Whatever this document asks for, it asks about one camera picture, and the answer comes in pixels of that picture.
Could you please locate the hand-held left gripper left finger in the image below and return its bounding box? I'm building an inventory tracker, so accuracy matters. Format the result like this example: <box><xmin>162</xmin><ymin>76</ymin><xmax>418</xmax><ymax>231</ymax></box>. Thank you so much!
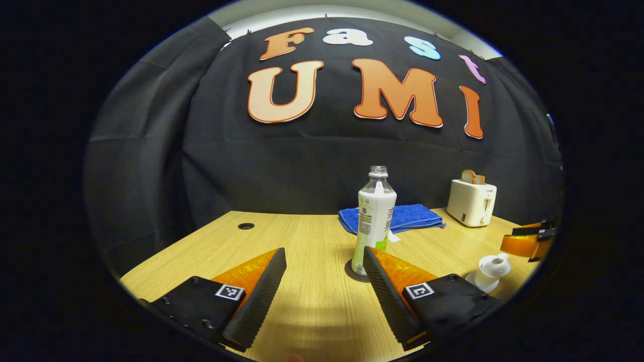
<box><xmin>138</xmin><ymin>247</ymin><xmax>287</xmax><ymax>352</ymax></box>

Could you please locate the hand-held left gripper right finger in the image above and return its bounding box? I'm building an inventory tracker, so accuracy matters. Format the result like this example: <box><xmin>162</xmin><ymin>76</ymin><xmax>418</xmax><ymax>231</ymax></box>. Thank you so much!
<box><xmin>363</xmin><ymin>246</ymin><xmax>501</xmax><ymax>351</ymax></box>

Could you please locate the white teacup lid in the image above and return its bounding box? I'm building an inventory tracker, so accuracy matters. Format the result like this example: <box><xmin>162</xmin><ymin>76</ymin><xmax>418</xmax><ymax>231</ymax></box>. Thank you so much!
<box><xmin>478</xmin><ymin>253</ymin><xmax>512</xmax><ymax>277</ymax></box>

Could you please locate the dark round coaster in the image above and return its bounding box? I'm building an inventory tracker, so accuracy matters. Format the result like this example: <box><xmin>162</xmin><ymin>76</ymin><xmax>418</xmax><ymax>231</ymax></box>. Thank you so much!
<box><xmin>344</xmin><ymin>258</ymin><xmax>370</xmax><ymax>283</ymax></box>

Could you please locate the clear water bottle green label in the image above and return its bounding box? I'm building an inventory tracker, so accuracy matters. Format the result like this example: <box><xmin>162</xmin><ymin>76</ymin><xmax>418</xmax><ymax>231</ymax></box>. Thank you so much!
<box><xmin>351</xmin><ymin>166</ymin><xmax>397</xmax><ymax>276</ymax></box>

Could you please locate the white saucer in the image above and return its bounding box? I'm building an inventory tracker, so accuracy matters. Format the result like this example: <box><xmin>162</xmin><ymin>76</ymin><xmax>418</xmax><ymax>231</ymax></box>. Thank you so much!
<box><xmin>465</xmin><ymin>270</ymin><xmax>501</xmax><ymax>295</ymax></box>

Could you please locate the white toaster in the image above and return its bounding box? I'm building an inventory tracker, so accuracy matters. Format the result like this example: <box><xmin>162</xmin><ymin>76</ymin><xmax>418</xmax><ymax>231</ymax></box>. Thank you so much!
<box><xmin>447</xmin><ymin>179</ymin><xmax>498</xmax><ymax>228</ymax></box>

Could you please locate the blue folded towel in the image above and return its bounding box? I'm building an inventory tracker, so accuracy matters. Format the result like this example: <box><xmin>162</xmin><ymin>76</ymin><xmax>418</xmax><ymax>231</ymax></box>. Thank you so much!
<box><xmin>338</xmin><ymin>204</ymin><xmax>447</xmax><ymax>243</ymax></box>

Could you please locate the black backdrop cloth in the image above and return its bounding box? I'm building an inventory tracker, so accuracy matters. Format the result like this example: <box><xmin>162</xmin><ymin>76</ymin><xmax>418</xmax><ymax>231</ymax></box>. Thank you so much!
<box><xmin>83</xmin><ymin>15</ymin><xmax>564</xmax><ymax>280</ymax></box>

